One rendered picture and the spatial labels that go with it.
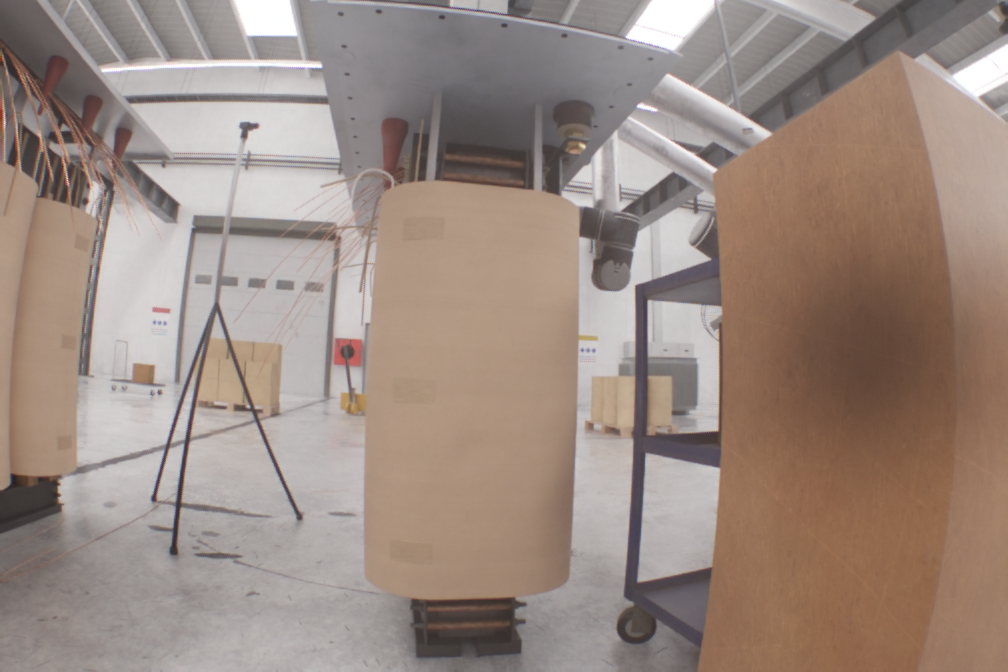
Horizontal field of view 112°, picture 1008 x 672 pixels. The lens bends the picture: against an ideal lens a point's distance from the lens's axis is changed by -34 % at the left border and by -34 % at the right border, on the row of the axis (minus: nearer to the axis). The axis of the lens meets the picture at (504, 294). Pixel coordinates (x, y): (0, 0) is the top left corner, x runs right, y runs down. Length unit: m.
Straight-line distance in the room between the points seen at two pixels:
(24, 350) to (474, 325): 1.54
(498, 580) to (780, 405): 0.75
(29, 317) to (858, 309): 2.05
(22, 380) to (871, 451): 2.06
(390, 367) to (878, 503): 0.88
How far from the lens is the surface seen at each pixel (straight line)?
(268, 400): 7.54
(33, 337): 1.98
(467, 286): 1.03
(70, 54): 1.86
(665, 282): 1.17
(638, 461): 1.24
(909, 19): 7.90
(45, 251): 2.00
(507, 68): 1.21
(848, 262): 0.47
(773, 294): 0.54
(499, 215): 1.08
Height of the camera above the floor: 0.67
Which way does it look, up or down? 10 degrees up
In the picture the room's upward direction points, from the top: 2 degrees clockwise
